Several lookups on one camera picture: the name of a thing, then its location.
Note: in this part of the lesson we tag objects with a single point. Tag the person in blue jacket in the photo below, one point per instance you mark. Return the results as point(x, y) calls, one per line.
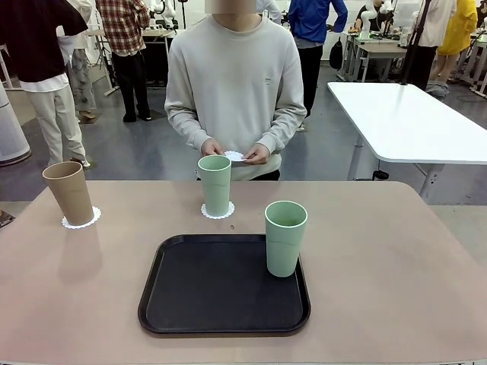
point(316, 23)

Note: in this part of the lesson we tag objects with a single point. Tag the person in grey sweatshirt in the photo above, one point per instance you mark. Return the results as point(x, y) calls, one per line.
point(236, 76)

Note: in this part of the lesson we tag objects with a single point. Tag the person in patterned trousers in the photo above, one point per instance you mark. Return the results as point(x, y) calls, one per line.
point(81, 76)

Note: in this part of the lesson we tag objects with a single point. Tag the dark object beside table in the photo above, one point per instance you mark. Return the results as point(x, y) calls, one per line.
point(5, 218)

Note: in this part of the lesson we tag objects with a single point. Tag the grey metal desk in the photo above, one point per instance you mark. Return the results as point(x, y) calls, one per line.
point(374, 51)

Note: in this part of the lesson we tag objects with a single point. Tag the person in cream top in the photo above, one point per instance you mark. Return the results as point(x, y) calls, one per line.
point(433, 23)

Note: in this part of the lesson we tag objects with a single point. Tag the person in yellow coat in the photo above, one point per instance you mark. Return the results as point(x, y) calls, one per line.
point(458, 30)

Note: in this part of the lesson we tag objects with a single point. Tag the black plastic serving tray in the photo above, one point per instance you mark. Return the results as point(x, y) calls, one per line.
point(220, 289)

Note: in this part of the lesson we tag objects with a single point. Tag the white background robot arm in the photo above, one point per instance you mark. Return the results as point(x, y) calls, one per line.
point(161, 9)
point(367, 19)

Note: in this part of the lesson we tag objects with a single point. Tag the person's left forearm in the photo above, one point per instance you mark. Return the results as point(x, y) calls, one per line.
point(283, 129)

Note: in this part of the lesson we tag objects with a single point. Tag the black tripod stand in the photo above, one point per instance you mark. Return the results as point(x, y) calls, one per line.
point(409, 64)

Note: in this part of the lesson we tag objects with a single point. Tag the person's right hand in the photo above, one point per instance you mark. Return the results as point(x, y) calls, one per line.
point(211, 147)

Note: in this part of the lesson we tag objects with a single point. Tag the person in plaid shirt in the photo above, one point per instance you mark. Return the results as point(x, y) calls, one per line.
point(123, 30)

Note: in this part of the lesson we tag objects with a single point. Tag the white table with grey legs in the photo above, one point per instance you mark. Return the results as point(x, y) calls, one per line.
point(403, 121)

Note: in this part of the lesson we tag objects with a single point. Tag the black hanging bag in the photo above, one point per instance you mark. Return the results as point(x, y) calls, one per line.
point(335, 53)

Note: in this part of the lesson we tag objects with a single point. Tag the person in dark shirt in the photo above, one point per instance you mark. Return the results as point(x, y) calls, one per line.
point(38, 57)

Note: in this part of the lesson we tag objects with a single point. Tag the person's left hand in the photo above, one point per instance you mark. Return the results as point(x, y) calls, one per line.
point(258, 156)

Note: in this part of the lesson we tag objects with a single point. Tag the pale green plastic cup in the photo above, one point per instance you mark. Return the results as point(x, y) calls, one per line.
point(215, 186)
point(283, 247)

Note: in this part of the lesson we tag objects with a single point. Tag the brown plastic cup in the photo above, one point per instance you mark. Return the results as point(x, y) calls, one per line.
point(72, 194)

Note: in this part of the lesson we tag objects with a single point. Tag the white scalloped paper coaster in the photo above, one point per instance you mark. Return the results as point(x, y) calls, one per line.
point(230, 211)
point(97, 216)
point(234, 156)

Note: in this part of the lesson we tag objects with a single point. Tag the person in white shirt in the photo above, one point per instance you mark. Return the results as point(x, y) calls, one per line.
point(270, 9)

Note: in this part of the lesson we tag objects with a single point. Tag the white cylindrical air purifier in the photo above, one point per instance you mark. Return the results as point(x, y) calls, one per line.
point(11, 129)

